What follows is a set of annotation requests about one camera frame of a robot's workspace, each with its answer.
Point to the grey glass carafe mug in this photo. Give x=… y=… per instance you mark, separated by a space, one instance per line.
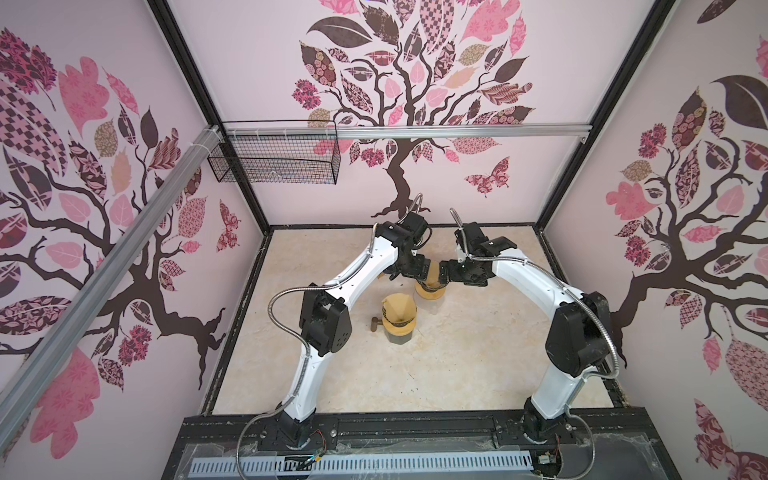
x=376 y=322

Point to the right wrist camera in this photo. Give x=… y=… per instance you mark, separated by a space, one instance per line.
x=471 y=241

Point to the aluminium rail back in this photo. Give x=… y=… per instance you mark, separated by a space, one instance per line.
x=466 y=131

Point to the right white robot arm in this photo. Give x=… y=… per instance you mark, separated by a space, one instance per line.
x=579 y=336

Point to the black wire basket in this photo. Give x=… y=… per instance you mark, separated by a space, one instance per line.
x=278 y=151

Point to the black base frame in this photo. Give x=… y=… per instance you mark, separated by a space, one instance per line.
x=592 y=443

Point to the wooden ring holder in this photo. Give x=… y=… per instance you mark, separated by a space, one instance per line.
x=399 y=331
x=428 y=293

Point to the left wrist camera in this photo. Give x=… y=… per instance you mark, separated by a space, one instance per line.
x=418 y=231

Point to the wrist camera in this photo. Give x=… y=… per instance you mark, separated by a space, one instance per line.
x=471 y=241
x=418 y=231

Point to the white cable duct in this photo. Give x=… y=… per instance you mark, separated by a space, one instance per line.
x=366 y=465

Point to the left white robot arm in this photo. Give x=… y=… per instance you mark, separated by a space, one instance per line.
x=325 y=316

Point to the aluminium rail left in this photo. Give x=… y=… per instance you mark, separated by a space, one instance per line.
x=22 y=393

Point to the aluminium rail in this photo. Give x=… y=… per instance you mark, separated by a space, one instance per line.
x=22 y=393
x=466 y=131

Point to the brown paper coffee filter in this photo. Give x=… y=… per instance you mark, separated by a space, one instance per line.
x=399 y=309

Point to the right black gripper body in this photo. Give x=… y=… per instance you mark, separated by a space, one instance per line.
x=459 y=272

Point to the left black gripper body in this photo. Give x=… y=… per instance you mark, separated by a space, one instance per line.
x=410 y=265

